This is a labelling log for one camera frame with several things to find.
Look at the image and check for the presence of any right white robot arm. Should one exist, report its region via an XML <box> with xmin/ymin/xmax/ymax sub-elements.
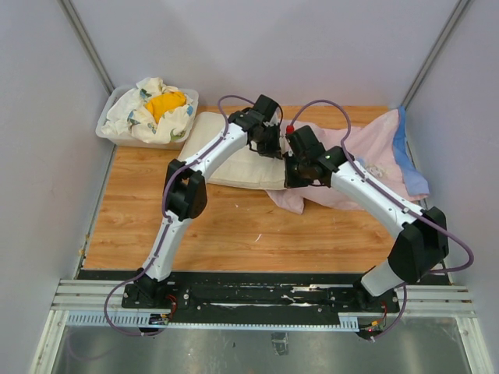
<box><xmin>284</xmin><ymin>125</ymin><xmax>449</xmax><ymax>312</ymax></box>

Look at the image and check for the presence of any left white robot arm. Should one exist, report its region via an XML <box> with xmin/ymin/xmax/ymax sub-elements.
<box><xmin>127</xmin><ymin>94</ymin><xmax>282</xmax><ymax>309</ymax></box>

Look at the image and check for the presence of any orange cloth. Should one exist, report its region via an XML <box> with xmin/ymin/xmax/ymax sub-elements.
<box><xmin>144</xmin><ymin>91</ymin><xmax>186</xmax><ymax>123</ymax></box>

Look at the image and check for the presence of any clear plastic bin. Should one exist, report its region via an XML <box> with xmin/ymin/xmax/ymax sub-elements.
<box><xmin>95</xmin><ymin>85</ymin><xmax>200</xmax><ymax>151</ymax></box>

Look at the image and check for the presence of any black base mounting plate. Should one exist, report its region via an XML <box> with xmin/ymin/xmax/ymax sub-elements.
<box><xmin>122</xmin><ymin>271</ymin><xmax>399</xmax><ymax>326</ymax></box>

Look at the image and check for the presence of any grey slotted cable duct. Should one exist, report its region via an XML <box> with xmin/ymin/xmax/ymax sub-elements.
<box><xmin>66</xmin><ymin>311</ymin><xmax>359</xmax><ymax>332</ymax></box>

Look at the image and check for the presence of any cream patterned crumpled cloth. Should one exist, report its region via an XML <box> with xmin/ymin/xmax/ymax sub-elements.
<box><xmin>96</xmin><ymin>77</ymin><xmax>199</xmax><ymax>148</ymax></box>

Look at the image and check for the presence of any cream bear print pillow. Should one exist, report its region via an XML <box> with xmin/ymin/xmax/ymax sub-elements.
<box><xmin>178</xmin><ymin>111</ymin><xmax>285</xmax><ymax>190</ymax></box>

